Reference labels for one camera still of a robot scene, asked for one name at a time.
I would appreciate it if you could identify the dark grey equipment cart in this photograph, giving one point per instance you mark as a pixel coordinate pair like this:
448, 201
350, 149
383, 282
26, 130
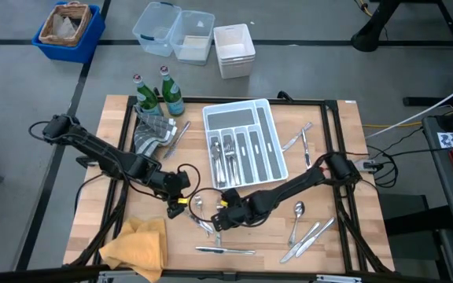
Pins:
446, 188

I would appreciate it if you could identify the blue plastic bin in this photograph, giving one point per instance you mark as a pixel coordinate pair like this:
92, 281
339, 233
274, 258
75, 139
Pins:
73, 53

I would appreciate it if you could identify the grey checked dish towel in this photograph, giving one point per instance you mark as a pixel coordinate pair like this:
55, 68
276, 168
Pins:
152, 131

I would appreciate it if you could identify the wicker basket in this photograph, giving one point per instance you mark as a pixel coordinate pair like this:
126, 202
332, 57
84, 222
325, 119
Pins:
63, 43

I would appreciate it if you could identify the white plastic cutlery tray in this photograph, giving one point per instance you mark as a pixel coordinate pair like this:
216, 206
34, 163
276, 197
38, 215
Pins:
230, 118

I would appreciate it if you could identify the black pedestal stand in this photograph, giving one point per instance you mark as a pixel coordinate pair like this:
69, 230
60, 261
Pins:
368, 37

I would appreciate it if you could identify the small silver fork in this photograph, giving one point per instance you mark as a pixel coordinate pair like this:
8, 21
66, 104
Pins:
199, 201

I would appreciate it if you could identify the yellow cloth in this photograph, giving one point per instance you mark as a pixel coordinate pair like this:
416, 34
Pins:
140, 247

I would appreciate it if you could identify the white stacked storage bins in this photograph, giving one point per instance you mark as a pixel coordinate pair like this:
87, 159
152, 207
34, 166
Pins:
234, 67

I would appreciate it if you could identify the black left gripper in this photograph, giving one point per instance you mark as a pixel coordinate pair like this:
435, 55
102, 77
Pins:
173, 184

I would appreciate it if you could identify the clear plastic bin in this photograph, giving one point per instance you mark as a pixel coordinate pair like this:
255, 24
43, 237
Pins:
193, 43

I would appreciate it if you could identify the grey power adapter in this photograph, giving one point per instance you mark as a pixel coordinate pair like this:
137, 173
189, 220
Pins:
364, 165

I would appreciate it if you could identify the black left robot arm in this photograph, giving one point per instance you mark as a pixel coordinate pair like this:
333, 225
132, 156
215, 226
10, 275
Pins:
96, 149

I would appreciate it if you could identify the black metal rig frame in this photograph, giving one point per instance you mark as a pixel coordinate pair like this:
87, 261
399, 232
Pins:
427, 101

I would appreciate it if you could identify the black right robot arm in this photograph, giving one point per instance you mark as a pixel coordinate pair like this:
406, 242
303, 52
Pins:
297, 182

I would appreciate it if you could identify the black metal table frame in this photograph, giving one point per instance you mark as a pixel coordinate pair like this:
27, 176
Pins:
309, 102

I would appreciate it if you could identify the crumpled clear plastic wrap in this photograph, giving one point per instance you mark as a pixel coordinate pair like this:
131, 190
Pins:
63, 27

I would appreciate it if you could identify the green glass bottle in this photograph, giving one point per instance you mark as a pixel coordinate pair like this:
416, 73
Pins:
148, 100
172, 94

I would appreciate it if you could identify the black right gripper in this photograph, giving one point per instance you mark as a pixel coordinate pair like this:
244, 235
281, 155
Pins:
238, 210

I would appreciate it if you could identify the silver spoon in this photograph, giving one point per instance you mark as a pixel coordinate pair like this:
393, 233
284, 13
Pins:
299, 208
214, 151
217, 147
219, 173

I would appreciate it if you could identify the silver metal bracket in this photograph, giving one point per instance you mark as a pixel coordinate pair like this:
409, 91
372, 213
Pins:
338, 279
107, 277

